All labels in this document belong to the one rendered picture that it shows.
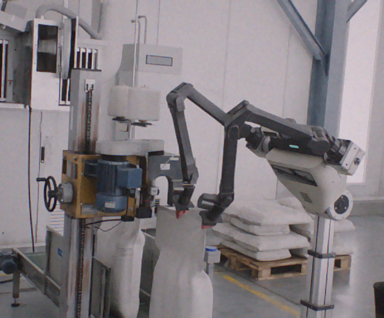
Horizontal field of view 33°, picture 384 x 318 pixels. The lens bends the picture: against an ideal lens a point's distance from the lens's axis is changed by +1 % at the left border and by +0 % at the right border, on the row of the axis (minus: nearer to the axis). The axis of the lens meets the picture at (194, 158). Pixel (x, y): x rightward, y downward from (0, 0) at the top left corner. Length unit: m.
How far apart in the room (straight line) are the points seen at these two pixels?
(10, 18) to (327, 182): 3.35
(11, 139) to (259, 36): 3.99
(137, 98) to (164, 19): 4.87
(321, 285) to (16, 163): 3.45
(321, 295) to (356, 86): 6.77
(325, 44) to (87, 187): 6.41
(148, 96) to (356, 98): 6.95
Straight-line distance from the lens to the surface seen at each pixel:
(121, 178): 3.03
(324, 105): 9.12
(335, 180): 2.98
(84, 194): 3.23
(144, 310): 3.94
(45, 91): 5.45
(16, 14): 5.62
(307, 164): 2.94
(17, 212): 6.03
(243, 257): 6.27
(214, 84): 8.27
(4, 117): 5.88
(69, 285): 3.38
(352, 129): 9.81
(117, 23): 6.57
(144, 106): 3.09
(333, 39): 8.99
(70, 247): 3.33
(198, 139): 8.20
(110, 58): 6.51
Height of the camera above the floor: 1.69
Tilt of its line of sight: 6 degrees down
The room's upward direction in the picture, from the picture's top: 4 degrees clockwise
